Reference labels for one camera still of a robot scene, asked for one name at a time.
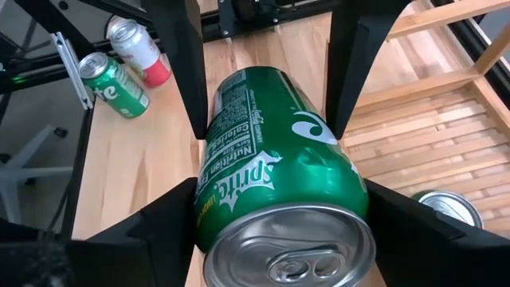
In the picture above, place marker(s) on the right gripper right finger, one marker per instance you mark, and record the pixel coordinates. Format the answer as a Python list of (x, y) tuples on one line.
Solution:
[(438, 263)]

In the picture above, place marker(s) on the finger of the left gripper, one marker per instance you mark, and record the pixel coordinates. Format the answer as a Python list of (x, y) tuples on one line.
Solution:
[(354, 48), (179, 48)]

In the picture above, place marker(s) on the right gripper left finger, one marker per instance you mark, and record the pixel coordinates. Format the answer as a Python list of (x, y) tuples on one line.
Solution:
[(139, 255)]

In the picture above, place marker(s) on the green Sprite can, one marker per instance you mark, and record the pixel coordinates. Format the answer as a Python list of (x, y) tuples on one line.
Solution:
[(115, 87), (279, 179), (450, 205)]

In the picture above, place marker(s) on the wooden slatted shelf crate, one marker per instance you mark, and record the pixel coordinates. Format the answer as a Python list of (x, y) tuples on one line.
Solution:
[(418, 139)]

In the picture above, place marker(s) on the red soda can front-left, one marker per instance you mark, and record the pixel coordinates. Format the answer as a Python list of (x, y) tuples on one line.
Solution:
[(135, 44)]

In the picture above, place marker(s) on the white caster stand base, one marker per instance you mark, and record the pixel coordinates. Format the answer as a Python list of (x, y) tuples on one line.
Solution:
[(40, 172)]

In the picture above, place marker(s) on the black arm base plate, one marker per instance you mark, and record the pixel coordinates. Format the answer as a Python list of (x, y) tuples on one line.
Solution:
[(247, 12)]

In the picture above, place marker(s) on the black aluminium table frame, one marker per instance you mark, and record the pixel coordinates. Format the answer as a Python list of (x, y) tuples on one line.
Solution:
[(77, 171)]

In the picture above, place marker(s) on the silver metal bracket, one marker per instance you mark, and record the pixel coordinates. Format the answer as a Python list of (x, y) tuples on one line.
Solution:
[(73, 71)]

